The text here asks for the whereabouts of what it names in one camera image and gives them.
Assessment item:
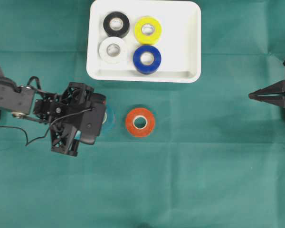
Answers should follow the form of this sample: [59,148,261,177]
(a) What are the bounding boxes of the yellow tape roll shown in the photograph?
[134,17,162,45]

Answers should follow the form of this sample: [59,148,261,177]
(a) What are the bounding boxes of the white plastic case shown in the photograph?
[86,0,201,83]

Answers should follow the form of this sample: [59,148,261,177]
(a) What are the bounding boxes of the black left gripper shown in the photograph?
[32,82,94,157]

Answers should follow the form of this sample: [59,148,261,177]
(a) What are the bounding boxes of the white tape roll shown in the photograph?
[99,37,127,64]

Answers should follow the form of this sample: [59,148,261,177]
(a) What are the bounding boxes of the black tape roll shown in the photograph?
[103,11,130,38]

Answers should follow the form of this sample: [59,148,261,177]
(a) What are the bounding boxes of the green tape roll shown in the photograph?
[101,105,115,135]

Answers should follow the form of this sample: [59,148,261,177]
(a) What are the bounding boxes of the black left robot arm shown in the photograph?
[0,67,106,156]

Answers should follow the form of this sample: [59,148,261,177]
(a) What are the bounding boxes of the blue tape roll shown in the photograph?
[133,45,162,74]

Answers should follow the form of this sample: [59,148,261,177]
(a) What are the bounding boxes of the green table cloth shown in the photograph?
[0,0,285,228]

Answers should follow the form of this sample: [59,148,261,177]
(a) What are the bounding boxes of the black camera cable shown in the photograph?
[0,76,95,147]

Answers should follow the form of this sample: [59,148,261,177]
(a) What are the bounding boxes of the orange tape roll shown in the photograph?
[125,108,155,137]

